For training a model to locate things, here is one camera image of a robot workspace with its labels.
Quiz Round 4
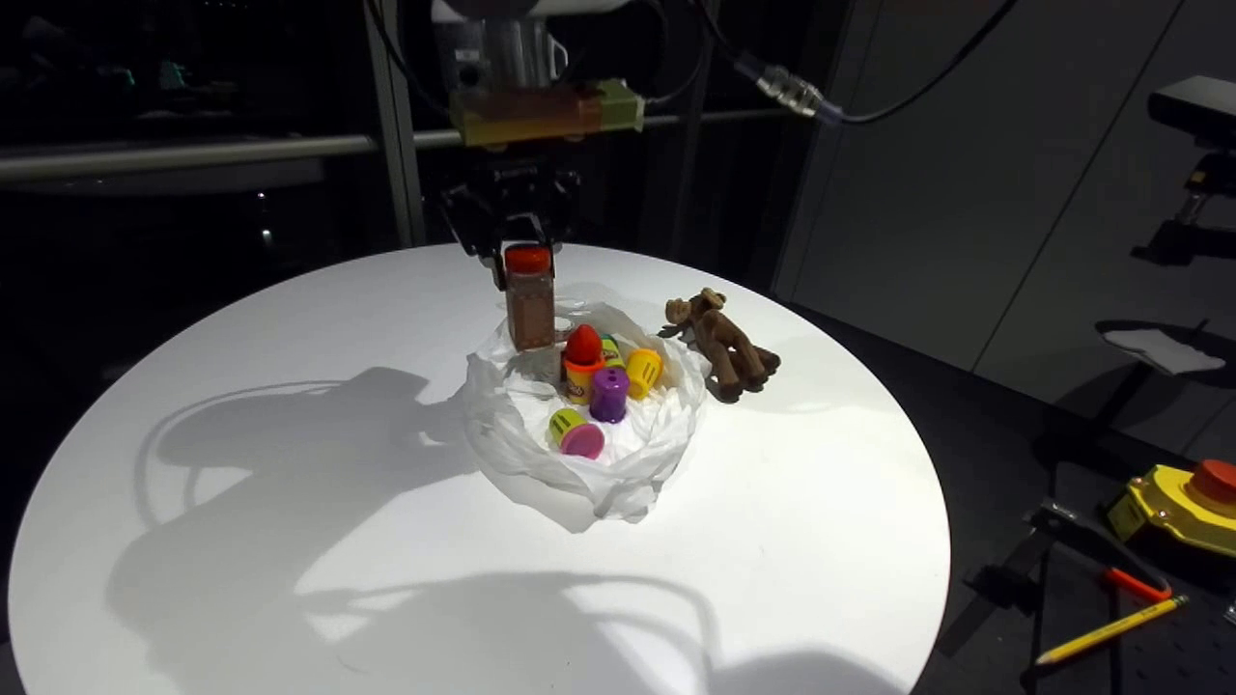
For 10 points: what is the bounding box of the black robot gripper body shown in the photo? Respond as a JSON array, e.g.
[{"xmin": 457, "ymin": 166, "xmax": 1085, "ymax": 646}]
[{"xmin": 435, "ymin": 166, "xmax": 583, "ymax": 280}]

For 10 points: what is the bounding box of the red lid spice jar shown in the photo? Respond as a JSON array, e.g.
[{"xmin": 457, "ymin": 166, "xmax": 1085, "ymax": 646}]
[{"xmin": 504, "ymin": 242, "xmax": 557, "ymax": 352}]

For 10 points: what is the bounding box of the red lid play dough tub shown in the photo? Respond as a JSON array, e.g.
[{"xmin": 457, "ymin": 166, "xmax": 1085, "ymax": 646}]
[{"xmin": 562, "ymin": 325, "xmax": 606, "ymax": 395}]

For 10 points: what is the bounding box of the white plastic bag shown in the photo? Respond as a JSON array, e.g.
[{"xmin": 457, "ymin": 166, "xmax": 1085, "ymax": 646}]
[{"xmin": 464, "ymin": 300, "xmax": 705, "ymax": 533}]

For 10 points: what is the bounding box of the yellow play dough tub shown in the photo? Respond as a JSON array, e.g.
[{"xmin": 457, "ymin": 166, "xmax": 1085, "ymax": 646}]
[{"xmin": 626, "ymin": 349, "xmax": 665, "ymax": 397}]

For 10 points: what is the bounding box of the pink lid yellow dough tub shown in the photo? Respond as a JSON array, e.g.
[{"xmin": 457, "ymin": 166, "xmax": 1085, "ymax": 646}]
[{"xmin": 547, "ymin": 409, "xmax": 606, "ymax": 461}]

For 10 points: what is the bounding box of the brown plush moose toy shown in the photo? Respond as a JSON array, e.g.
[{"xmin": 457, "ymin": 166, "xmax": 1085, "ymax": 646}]
[{"xmin": 665, "ymin": 288, "xmax": 780, "ymax": 406}]

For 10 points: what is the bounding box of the purple lid play dough tub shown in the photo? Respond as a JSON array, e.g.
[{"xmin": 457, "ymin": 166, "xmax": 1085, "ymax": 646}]
[{"xmin": 588, "ymin": 367, "xmax": 628, "ymax": 426}]

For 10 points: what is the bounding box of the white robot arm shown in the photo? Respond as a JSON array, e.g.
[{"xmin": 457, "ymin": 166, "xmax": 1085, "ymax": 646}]
[{"xmin": 428, "ymin": 0, "xmax": 646, "ymax": 150}]

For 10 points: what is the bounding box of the metal window railing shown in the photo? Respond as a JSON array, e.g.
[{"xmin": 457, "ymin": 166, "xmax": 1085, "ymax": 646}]
[{"xmin": 0, "ymin": 103, "xmax": 776, "ymax": 185}]

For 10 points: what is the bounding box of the yellow pencil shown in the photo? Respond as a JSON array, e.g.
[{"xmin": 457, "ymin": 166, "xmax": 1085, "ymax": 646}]
[{"xmin": 1036, "ymin": 593, "xmax": 1189, "ymax": 669}]

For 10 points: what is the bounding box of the yellow emergency stop button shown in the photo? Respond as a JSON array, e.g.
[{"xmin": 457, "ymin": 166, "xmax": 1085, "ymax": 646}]
[{"xmin": 1108, "ymin": 461, "xmax": 1236, "ymax": 561}]

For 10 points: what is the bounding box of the wrist camera mount board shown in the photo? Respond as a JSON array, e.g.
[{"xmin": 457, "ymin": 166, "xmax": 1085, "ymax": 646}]
[{"xmin": 451, "ymin": 76, "xmax": 646, "ymax": 150}]

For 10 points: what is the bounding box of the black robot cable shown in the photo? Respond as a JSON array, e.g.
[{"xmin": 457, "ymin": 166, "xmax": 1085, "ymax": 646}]
[{"xmin": 681, "ymin": 0, "xmax": 1019, "ymax": 132}]

